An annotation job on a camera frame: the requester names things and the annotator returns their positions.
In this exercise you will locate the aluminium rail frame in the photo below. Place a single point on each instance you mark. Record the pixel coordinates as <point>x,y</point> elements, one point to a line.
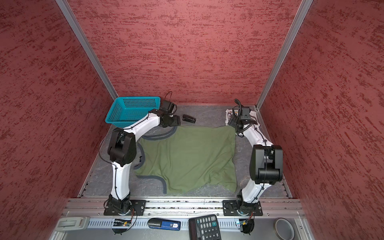
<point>101,227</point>

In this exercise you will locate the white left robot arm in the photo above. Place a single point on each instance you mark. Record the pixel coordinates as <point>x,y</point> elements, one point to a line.
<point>122,151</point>

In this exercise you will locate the green tank top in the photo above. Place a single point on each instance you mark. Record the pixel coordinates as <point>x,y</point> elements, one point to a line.
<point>187,158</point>

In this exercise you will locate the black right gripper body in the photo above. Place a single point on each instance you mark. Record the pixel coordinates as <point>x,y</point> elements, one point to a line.
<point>234,120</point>

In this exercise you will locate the small black stapler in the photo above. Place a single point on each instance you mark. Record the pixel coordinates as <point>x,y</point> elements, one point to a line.
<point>189,119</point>

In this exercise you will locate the blue black handheld device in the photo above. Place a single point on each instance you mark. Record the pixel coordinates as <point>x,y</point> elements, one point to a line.
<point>164,224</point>

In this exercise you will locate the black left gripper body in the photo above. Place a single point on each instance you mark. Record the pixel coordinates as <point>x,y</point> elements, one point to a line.
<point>172,121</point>

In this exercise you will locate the grey metal corner post right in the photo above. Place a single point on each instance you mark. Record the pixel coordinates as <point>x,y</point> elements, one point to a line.
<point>290,37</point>

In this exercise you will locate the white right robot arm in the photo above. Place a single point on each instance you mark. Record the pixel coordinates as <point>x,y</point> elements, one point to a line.
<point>266,164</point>

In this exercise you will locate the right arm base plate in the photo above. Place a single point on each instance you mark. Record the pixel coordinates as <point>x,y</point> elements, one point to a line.
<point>233,208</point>

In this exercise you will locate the white tank top navy trim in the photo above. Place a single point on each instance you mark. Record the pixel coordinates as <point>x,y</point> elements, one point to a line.
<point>231,115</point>

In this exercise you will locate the small circuit board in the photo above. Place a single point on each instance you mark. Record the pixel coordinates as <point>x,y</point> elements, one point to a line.
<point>247,226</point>
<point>121,223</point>

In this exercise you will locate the grey metal corner post left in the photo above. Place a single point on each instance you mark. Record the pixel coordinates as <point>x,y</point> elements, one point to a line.
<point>79,33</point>

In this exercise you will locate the grey tape roll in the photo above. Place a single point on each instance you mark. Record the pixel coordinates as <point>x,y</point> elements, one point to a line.
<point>284,230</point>

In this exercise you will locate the teal plastic laundry basket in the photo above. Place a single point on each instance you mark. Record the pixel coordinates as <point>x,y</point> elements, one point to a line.
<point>126,111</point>

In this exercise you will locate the grey metal corner post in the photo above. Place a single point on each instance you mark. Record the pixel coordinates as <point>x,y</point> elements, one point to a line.
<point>290,37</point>
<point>79,33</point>

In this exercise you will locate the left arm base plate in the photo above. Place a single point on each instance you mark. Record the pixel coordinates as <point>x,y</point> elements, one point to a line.
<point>114,207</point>

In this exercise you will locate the right small circuit board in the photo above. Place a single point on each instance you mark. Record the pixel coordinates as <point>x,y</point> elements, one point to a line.
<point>247,226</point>

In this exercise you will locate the black calculator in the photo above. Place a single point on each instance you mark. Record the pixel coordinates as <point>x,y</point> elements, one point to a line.
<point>204,228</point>

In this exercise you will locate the left small circuit board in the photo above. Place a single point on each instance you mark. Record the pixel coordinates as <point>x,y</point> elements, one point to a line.
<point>121,223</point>

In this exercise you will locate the grey plastic handle block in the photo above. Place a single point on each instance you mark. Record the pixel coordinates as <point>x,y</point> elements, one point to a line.
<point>72,224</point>

